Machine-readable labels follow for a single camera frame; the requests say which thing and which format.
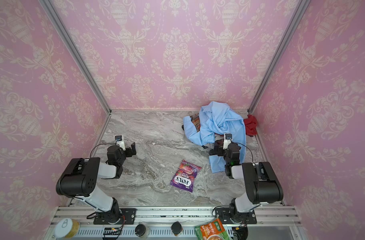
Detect light blue shirt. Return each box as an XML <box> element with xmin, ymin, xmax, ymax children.
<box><xmin>183</xmin><ymin>102</ymin><xmax>246</xmax><ymax>163</ymax></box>

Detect plaid flannel cloth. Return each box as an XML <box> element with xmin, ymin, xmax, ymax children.
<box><xmin>190</xmin><ymin>114</ymin><xmax>201</xmax><ymax>132</ymax></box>

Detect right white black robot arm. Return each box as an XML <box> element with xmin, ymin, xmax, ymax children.
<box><xmin>209</xmin><ymin>142</ymin><xmax>284</xmax><ymax>225</ymax></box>

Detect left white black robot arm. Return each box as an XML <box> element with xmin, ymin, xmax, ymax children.
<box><xmin>56</xmin><ymin>142</ymin><xmax>136</xmax><ymax>225</ymax></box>

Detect red cloth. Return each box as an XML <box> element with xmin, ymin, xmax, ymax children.
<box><xmin>243</xmin><ymin>115</ymin><xmax>258</xmax><ymax>137</ymax></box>

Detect purple Fox's candy bag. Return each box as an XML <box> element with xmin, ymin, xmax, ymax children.
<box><xmin>170</xmin><ymin>160</ymin><xmax>201</xmax><ymax>193</ymax></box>

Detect green orange snack packet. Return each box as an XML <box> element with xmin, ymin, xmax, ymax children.
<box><xmin>194</xmin><ymin>218</ymin><xmax>230</xmax><ymax>240</ymax></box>

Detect dark round bottle cap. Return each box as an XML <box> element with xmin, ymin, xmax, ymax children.
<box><xmin>134</xmin><ymin>223</ymin><xmax>150</xmax><ymax>239</ymax></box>

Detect black round bottle cap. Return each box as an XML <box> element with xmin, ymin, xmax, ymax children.
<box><xmin>170</xmin><ymin>221</ymin><xmax>183</xmax><ymax>236</ymax></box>

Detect white lidded jar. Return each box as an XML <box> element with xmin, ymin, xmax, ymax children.
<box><xmin>55</xmin><ymin>218</ymin><xmax>80</xmax><ymax>239</ymax></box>

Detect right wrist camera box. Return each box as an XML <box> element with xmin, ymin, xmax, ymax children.
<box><xmin>223</xmin><ymin>134</ymin><xmax>232</xmax><ymax>150</ymax></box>

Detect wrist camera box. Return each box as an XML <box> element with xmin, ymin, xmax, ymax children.
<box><xmin>114</xmin><ymin>135</ymin><xmax>126</xmax><ymax>151</ymax></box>
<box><xmin>223</xmin><ymin>134</ymin><xmax>232</xmax><ymax>150</ymax></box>

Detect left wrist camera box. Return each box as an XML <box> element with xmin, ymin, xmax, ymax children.
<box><xmin>114</xmin><ymin>135</ymin><xmax>126</xmax><ymax>151</ymax></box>

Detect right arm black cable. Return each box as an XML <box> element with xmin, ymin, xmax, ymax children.
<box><xmin>237</xmin><ymin>142</ymin><xmax>254</xmax><ymax>163</ymax></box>

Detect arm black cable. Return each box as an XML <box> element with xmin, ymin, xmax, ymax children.
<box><xmin>237</xmin><ymin>142</ymin><xmax>254</xmax><ymax>163</ymax></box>
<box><xmin>89</xmin><ymin>142</ymin><xmax>117</xmax><ymax>160</ymax></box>

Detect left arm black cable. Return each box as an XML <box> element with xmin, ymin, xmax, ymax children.
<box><xmin>89</xmin><ymin>142</ymin><xmax>117</xmax><ymax>160</ymax></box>

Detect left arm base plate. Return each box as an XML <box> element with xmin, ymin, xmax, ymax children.
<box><xmin>93</xmin><ymin>208</ymin><xmax>137</xmax><ymax>225</ymax></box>

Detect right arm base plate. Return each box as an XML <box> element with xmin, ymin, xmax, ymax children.
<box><xmin>212</xmin><ymin>207</ymin><xmax>257</xmax><ymax>225</ymax></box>

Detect aluminium front rail frame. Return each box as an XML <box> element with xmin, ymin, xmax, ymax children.
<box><xmin>44</xmin><ymin>205</ymin><xmax>307</xmax><ymax>240</ymax></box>

